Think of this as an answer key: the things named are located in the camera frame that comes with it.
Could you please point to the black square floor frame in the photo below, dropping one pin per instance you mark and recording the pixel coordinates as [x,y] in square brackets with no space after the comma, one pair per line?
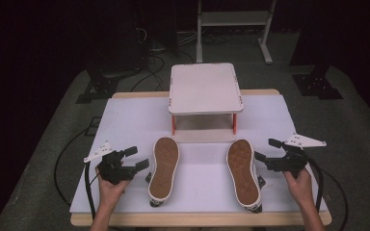
[93,126]

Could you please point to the person's right hand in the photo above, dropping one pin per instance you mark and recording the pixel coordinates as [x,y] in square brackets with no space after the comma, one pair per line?
[299,187]

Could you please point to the white metal stand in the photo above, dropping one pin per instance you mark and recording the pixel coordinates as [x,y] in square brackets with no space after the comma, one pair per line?
[234,18]

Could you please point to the white two-tier shoe rack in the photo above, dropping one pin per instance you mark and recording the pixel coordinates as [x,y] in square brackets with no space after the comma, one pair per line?
[205,88]

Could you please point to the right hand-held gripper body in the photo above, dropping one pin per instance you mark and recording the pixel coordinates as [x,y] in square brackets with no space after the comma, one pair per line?
[289,162]

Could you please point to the person's left hand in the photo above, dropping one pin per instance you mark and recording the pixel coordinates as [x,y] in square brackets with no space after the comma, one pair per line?
[110,192]

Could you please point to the black stand base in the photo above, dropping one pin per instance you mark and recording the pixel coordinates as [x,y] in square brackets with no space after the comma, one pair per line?
[316,85]
[102,85]

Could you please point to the white table mat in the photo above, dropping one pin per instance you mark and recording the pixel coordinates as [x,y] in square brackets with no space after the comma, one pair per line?
[202,179]

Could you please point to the black canvas sneaker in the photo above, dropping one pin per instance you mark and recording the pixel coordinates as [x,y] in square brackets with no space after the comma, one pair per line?
[244,174]
[164,170]

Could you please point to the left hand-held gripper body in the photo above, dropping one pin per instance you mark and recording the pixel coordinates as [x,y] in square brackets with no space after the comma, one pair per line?
[114,170]

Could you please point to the wooden table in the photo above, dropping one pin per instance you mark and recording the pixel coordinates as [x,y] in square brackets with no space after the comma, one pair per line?
[199,219]

